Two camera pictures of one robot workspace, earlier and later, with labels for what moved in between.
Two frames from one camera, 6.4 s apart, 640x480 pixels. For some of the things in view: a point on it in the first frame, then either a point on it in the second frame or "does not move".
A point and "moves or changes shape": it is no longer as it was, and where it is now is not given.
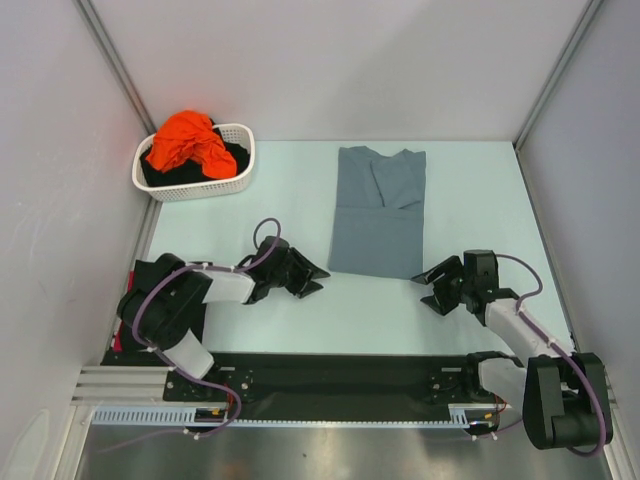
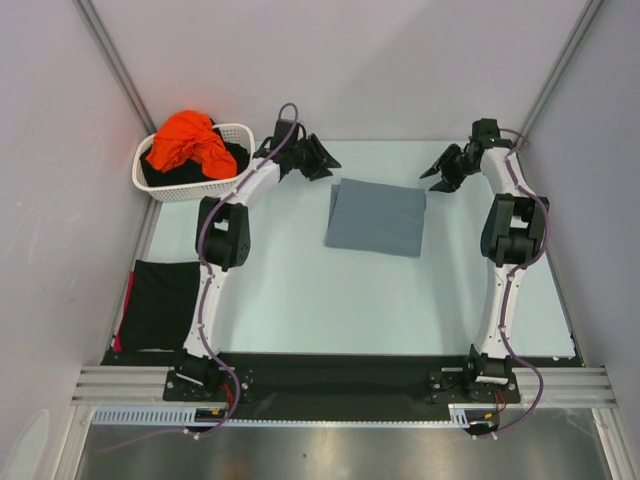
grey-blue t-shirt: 378,219 moves or changes shape
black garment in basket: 182,174 does not move
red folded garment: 118,346 does not move
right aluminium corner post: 562,62 does not move
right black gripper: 451,286 -> 461,162
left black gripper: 303,268 -> 320,159
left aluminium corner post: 101,37 does not move
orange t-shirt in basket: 189,135 does not move
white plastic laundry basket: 241,135 does not move
